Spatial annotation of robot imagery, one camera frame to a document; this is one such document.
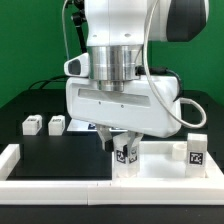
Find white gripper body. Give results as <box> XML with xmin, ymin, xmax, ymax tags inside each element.
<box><xmin>64</xmin><ymin>53</ymin><xmax>181</xmax><ymax>138</ymax></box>

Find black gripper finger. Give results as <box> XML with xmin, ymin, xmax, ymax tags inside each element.
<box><xmin>96</xmin><ymin>124</ymin><xmax>114</xmax><ymax>151</ymax></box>
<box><xmin>127</xmin><ymin>131</ymin><xmax>143</xmax><ymax>157</ymax></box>

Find white square tabletop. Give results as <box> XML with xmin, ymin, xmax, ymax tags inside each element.
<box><xmin>111</xmin><ymin>139</ymin><xmax>224</xmax><ymax>183</ymax></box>

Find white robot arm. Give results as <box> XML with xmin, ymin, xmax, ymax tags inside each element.
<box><xmin>64</xmin><ymin>0</ymin><xmax>209</xmax><ymax>156</ymax></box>

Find white marker sheet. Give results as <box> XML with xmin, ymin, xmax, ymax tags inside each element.
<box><xmin>67</xmin><ymin>119</ymin><xmax>96</xmax><ymax>132</ymax></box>

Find white U-shaped fence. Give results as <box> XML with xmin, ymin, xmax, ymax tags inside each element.
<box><xmin>0</xmin><ymin>144</ymin><xmax>224</xmax><ymax>205</ymax></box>

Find black cable bundle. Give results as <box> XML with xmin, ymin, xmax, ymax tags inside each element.
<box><xmin>27</xmin><ymin>75</ymin><xmax>69</xmax><ymax>91</ymax></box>

